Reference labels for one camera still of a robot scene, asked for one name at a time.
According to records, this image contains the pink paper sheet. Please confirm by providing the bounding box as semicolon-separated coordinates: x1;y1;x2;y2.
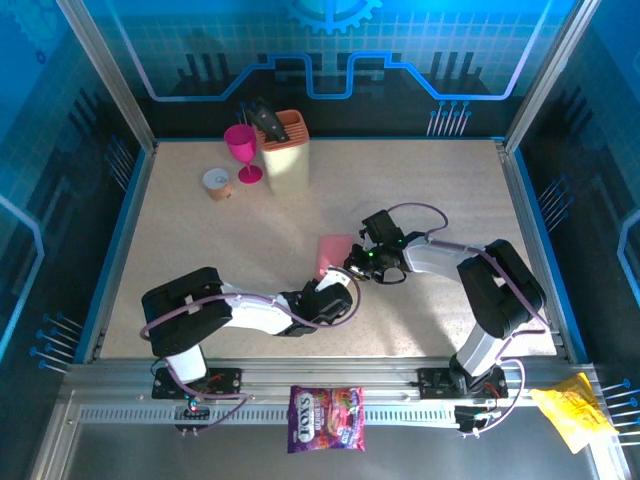
316;234;354;282

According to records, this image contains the beige knife block orange top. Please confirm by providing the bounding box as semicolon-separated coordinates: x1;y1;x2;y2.
252;109;311;197

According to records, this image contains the purple candy bag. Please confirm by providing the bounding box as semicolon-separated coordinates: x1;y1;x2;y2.
287;384;366;454

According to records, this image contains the small tin can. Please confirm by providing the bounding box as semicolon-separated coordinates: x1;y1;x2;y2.
202;167;235;202

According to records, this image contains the magenta plastic goblet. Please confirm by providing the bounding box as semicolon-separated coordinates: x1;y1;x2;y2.
223;123;264;185

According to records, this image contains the black controller box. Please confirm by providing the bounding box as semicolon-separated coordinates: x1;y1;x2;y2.
453;405;501;434
173;403;211;422

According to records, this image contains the yellow plastic bag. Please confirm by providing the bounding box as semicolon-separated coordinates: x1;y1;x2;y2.
529;372;621;455

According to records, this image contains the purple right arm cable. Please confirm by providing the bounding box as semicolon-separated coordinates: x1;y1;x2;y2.
384;202;551;441

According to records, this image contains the aluminium frame rail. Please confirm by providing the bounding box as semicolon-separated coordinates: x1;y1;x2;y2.
59;355;601;407

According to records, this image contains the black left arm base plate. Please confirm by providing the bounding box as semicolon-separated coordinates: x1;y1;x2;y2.
151;367;243;401

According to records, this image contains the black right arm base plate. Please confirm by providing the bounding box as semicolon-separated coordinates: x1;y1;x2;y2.
417;367;509;401

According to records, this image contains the white slotted cable duct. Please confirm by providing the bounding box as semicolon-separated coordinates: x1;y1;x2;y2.
77;407;459;425

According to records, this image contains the aluminium side rail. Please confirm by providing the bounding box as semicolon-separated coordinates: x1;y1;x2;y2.
82;142;160;364
497;139;581;364

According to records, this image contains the black knife handle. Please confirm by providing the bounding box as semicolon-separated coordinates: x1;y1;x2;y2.
243;97;292;145

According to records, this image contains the aluminium frame post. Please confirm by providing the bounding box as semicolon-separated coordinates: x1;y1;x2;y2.
502;0;601;154
54;0;160;156

